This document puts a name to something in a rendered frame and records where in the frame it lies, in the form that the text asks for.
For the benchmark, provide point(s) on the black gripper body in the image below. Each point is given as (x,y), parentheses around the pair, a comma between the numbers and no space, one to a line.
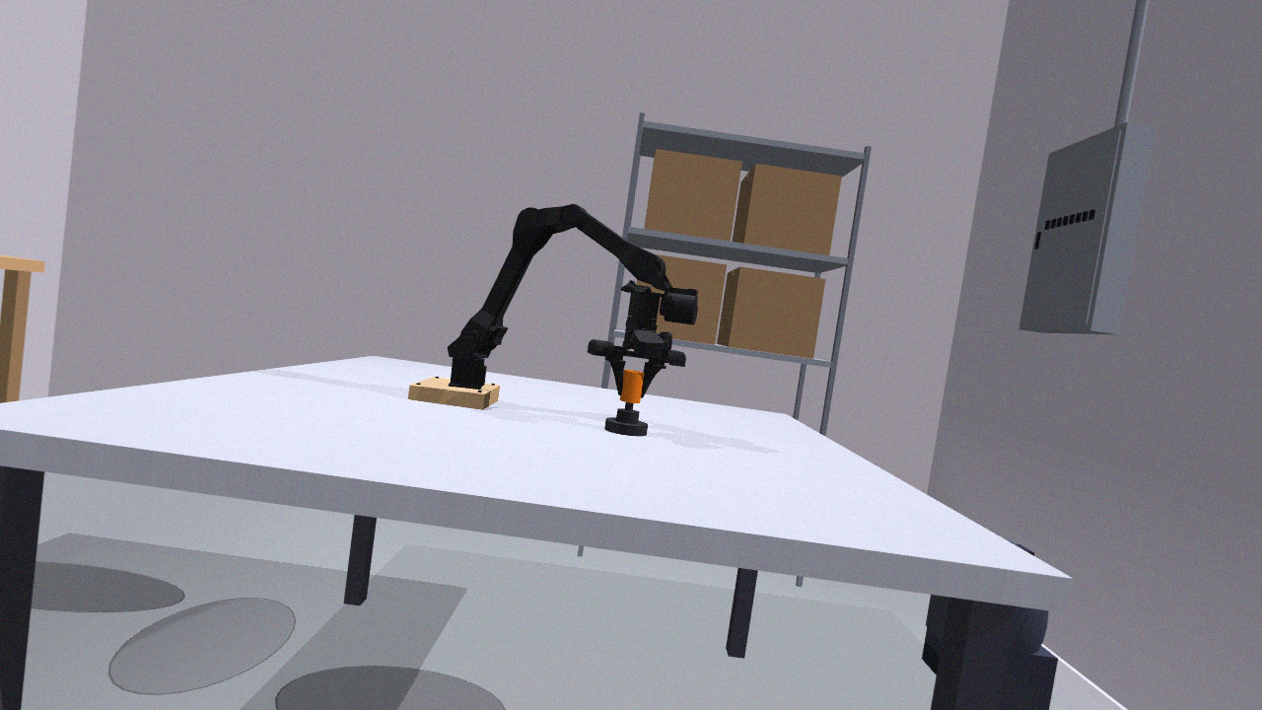
(607,349)

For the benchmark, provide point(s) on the orange knob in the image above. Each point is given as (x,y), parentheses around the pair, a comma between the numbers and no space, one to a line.
(632,386)

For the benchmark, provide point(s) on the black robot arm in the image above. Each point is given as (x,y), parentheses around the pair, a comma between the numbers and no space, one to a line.
(533,229)

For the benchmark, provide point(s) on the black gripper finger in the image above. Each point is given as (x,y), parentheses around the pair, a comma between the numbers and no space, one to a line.
(650,371)
(618,369)

